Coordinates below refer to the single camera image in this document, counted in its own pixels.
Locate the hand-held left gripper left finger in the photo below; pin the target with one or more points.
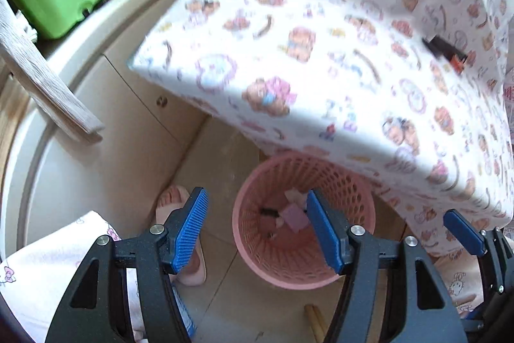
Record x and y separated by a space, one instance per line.
190 230

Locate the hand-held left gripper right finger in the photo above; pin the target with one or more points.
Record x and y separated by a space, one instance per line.
325 234

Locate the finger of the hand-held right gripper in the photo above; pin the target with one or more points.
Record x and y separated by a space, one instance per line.
466 232

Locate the purple tissue packet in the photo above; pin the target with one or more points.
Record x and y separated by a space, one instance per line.
295 218

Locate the white tissue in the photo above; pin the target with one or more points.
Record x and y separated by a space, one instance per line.
295 196

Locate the pink plastic mesh basket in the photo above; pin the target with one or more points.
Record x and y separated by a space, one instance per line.
281 258

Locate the black cylinder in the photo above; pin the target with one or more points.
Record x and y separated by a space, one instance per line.
270 213

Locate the pink slipper on foot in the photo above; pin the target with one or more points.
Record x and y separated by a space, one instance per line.
170 200

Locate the person's pajama leg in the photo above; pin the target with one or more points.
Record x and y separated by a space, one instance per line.
457 282
44 266

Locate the wooden stick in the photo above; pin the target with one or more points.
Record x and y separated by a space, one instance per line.
315 323

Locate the white cabinet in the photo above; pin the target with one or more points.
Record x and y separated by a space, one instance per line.
100 166

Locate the round cabinet knob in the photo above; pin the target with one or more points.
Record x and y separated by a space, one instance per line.
161 100

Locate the pink printed cloth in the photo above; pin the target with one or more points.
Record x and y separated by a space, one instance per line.
509 94

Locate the black binder clip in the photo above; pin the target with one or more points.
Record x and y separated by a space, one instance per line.
445 49

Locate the bear printed tablecloth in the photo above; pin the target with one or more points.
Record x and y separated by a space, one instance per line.
321 45

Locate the beige crinkled cloth strip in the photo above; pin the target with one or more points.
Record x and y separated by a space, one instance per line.
44 77

